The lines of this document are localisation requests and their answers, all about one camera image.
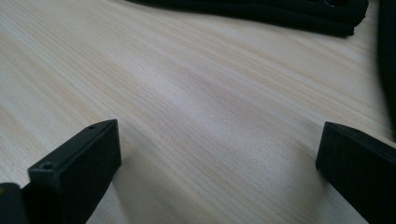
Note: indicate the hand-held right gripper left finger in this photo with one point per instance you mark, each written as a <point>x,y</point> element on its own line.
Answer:
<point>74,174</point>

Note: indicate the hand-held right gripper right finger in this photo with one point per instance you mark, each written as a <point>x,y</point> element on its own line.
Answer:
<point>358,171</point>

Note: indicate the black cloth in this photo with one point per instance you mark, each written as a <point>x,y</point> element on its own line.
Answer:
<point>280,14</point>

